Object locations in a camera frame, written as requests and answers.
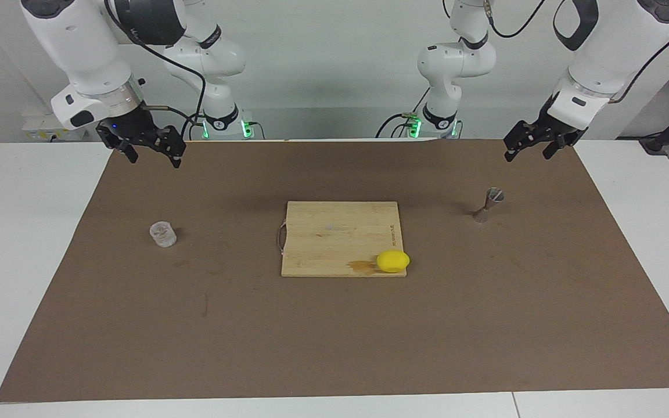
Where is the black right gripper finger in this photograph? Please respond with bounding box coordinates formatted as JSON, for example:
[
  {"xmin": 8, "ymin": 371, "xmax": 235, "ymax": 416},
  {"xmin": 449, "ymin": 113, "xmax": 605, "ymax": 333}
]
[
  {"xmin": 148, "ymin": 127, "xmax": 188, "ymax": 169},
  {"xmin": 96, "ymin": 125, "xmax": 139, "ymax": 164}
]

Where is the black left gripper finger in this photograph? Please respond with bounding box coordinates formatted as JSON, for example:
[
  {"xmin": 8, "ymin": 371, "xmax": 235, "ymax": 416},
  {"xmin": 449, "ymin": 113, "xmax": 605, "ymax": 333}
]
[
  {"xmin": 504, "ymin": 121, "xmax": 547, "ymax": 162},
  {"xmin": 542, "ymin": 135, "xmax": 580, "ymax": 160}
]

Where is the metal jigger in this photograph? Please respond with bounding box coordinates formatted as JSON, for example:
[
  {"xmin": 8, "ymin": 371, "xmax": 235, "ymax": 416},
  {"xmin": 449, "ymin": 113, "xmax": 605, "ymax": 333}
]
[{"xmin": 472, "ymin": 187, "xmax": 505, "ymax": 224}]

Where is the clear glass cup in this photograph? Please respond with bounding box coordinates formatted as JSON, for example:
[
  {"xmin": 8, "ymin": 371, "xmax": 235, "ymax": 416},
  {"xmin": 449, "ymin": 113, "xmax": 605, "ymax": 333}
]
[{"xmin": 149, "ymin": 221, "xmax": 177, "ymax": 249}]

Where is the yellow lemon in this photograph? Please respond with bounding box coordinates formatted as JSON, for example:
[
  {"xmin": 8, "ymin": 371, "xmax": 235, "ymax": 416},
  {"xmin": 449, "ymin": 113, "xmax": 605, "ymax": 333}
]
[{"xmin": 376, "ymin": 250, "xmax": 411, "ymax": 273}]

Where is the wooden cutting board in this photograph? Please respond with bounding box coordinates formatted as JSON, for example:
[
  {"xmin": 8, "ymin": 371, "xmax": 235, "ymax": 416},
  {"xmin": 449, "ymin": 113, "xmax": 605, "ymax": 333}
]
[{"xmin": 277, "ymin": 201, "xmax": 408, "ymax": 278}]

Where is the brown table mat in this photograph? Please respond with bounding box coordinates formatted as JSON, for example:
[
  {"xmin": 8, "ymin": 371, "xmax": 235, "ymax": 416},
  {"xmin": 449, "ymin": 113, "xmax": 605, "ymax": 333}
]
[{"xmin": 0, "ymin": 139, "xmax": 669, "ymax": 402}]

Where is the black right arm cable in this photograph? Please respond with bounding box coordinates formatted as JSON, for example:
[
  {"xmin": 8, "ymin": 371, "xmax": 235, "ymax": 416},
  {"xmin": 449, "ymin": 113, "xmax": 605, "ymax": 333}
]
[{"xmin": 104, "ymin": 0, "xmax": 207, "ymax": 141}]

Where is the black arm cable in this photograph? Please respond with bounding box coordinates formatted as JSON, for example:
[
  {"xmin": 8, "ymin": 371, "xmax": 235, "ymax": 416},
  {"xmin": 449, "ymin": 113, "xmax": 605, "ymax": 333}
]
[
  {"xmin": 484, "ymin": 0, "xmax": 669, "ymax": 105},
  {"xmin": 104, "ymin": 0, "xmax": 207, "ymax": 141}
]

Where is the white wall power box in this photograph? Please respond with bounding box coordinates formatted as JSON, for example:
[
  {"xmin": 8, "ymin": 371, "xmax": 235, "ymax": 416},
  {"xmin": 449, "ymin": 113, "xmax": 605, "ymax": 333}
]
[{"xmin": 21, "ymin": 113, "xmax": 87, "ymax": 142}]

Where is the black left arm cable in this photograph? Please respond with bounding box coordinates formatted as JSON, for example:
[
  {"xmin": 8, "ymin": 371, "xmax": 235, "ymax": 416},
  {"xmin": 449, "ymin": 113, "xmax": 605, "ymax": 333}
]
[{"xmin": 484, "ymin": 0, "xmax": 669, "ymax": 105}]

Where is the black base cable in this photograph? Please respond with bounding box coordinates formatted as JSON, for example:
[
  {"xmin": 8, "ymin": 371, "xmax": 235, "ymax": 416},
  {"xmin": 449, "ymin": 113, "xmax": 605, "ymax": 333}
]
[{"xmin": 376, "ymin": 87, "xmax": 431, "ymax": 139}]

